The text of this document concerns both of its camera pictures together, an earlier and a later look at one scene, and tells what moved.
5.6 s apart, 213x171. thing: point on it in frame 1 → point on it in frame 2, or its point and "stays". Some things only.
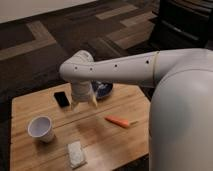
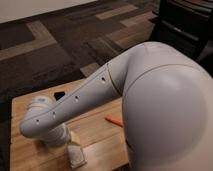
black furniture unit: (182, 24) stays
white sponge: (75, 154) stays
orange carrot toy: (121, 122) stays
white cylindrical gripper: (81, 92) → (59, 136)
